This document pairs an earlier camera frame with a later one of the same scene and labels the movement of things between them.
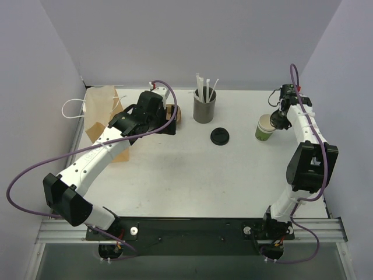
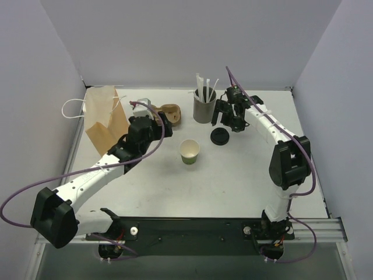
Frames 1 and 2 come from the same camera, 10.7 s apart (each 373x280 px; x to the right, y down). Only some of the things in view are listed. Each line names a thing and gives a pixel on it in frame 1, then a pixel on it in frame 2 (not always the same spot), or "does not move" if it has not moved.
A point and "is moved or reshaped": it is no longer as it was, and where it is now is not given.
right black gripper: [278, 121] to [224, 108]
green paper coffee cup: [264, 128] is moved or reshaped
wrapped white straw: [195, 95] does not move
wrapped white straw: [207, 89] does not move
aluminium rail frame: [327, 231] does not move
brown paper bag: [101, 103] does not move
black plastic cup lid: [220, 136] does not move
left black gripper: [171, 123] to [162, 126]
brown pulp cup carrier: [168, 112] does not move
